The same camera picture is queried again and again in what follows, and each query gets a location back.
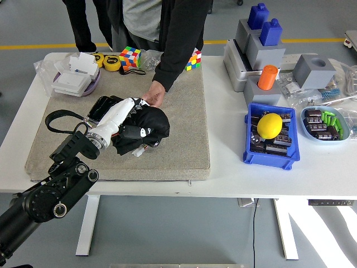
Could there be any blue plastic bin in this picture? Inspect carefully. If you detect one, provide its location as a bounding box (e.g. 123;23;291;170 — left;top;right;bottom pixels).
243;102;301;170

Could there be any white power strip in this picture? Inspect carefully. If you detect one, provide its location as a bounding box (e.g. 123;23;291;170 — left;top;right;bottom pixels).
278;53;319;69

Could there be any white cart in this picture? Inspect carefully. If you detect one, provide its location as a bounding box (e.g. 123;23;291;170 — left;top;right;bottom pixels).
343;30;357;55

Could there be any white coiled cable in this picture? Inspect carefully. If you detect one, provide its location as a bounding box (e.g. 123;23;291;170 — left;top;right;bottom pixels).
329;58;357;97

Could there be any person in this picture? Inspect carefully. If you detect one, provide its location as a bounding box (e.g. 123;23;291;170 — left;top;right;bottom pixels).
61;0;214;109

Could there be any flat white box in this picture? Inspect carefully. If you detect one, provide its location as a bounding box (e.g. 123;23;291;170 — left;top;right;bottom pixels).
51;69;93;97

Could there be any orange cylinder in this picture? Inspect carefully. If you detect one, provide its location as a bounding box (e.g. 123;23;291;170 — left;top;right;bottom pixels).
257;64;279;91

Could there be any grey block with round hole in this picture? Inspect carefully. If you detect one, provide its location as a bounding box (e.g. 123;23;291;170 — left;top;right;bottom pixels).
292;54;337;90

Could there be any table height control panel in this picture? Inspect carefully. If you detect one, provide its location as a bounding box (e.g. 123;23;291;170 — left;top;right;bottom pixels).
308;199;354;207

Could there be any black power cable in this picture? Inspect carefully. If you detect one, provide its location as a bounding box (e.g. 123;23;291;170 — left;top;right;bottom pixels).
252;198;259;268

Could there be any grey square block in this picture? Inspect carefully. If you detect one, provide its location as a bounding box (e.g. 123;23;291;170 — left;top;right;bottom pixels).
235;18;263;54
243;76;282;107
245;33;287;70

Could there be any white folded carton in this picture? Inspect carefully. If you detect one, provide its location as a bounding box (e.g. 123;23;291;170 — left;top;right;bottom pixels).
54;52;100;76

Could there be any white table leg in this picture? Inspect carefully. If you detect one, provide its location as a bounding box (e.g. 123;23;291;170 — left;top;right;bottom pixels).
272;198;300;261
75;194;100;256

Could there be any blue bottle-shaped block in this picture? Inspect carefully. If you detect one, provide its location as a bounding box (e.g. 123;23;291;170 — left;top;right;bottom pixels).
248;3;271;30
259;18;284;47

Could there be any black wrist strap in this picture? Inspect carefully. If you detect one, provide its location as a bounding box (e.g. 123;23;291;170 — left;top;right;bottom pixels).
119;68;147;76

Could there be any yellow tape measure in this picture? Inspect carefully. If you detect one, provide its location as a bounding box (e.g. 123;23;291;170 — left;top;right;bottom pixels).
103;54;122;72
91;52;105;68

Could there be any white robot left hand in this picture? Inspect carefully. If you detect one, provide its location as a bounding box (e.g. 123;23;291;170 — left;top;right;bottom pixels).
89;97;156;146

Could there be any yellow lemon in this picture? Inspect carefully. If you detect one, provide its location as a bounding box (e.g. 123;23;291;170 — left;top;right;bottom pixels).
257;113;283;140

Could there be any grey under-table box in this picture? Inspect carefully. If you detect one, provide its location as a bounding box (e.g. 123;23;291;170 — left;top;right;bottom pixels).
237;197;260;208

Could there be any crumpled clear plastic bag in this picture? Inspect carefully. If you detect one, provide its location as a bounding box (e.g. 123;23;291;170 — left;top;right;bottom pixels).
339;107;357;140

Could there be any light blue tray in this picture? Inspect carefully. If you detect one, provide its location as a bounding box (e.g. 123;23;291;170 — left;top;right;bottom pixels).
300;105;351;146

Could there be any black glossy panel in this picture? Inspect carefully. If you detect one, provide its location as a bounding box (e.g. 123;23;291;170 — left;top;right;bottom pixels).
87;95;162;151

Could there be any black rag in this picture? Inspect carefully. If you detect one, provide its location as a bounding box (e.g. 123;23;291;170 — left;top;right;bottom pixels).
111;97;171;157

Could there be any empty clear plastic bag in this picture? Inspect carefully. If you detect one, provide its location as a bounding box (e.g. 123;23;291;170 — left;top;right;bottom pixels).
33;57;61;95

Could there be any light grey flat case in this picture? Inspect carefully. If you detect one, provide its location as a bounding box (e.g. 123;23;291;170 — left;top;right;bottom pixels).
223;39;264;93

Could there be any grey-brown mat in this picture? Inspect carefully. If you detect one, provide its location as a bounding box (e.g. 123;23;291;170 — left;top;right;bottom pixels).
25;68;211;182

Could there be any bundle of blue resistors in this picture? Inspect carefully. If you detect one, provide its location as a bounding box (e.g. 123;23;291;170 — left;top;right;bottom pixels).
320;83;340;100

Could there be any colourful puzzle cube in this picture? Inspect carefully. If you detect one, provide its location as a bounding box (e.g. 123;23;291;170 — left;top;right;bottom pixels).
184;47;202;71
119;46;142;71

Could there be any person's left hand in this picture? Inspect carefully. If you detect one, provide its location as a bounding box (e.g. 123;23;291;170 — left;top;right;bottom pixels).
141;80;167;109

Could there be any purple bowl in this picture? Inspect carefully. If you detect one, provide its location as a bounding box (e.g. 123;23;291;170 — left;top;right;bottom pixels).
52;68;102;97

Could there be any clear bag of small parts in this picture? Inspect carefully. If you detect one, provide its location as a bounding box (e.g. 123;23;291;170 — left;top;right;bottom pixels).
276;71;324;109

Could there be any clear bag of metal parts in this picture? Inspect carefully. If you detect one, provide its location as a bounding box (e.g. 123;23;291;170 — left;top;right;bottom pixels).
141;49;163;70

